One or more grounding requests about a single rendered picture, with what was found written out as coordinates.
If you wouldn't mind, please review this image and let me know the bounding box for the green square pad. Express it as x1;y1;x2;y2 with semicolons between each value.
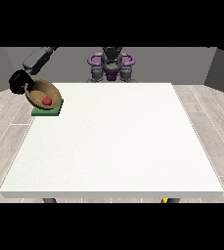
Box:
30;99;65;117

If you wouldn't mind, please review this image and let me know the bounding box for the brown wooden bowl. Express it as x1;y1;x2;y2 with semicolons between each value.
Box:
23;77;64;110

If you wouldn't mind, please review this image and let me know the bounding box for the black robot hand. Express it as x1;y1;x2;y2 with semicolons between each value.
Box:
8;68;35;96

